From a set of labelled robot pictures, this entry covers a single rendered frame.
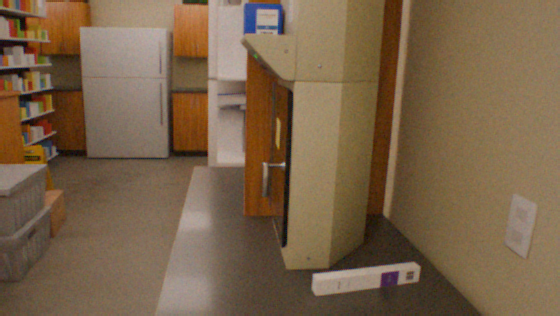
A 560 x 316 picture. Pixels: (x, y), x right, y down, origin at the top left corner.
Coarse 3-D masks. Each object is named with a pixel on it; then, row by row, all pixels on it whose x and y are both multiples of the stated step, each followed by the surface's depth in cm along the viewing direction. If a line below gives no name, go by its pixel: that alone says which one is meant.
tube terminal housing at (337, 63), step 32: (288, 0) 102; (320, 0) 89; (352, 0) 91; (384, 0) 104; (288, 32) 102; (320, 32) 90; (352, 32) 93; (320, 64) 92; (352, 64) 96; (320, 96) 94; (352, 96) 99; (320, 128) 96; (352, 128) 102; (320, 160) 98; (352, 160) 105; (320, 192) 100; (352, 192) 108; (288, 224) 101; (320, 224) 102; (352, 224) 112; (288, 256) 103; (320, 256) 104
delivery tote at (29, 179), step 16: (0, 176) 260; (16, 176) 262; (32, 176) 269; (0, 192) 236; (16, 192) 249; (32, 192) 273; (0, 208) 240; (16, 208) 251; (32, 208) 275; (0, 224) 244; (16, 224) 252
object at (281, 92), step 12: (276, 84) 116; (276, 96) 116; (288, 96) 94; (276, 108) 116; (288, 108) 94; (276, 120) 116; (288, 120) 95; (276, 132) 116; (288, 132) 96; (276, 144) 116; (288, 144) 96; (276, 156) 115; (288, 156) 97; (276, 168) 115; (276, 180) 115; (276, 192) 115; (276, 204) 114; (276, 216) 114; (276, 228) 114
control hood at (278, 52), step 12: (252, 36) 89; (264, 36) 89; (276, 36) 89; (288, 36) 90; (252, 48) 94; (264, 48) 90; (276, 48) 90; (288, 48) 90; (264, 60) 95; (276, 60) 91; (288, 60) 91; (276, 72) 92; (288, 72) 92
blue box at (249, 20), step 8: (248, 8) 106; (256, 8) 106; (264, 8) 107; (272, 8) 107; (280, 8) 107; (248, 16) 107; (256, 16) 107; (280, 16) 108; (248, 24) 107; (256, 24) 107; (280, 24) 108; (248, 32) 108; (256, 32) 108; (280, 32) 109
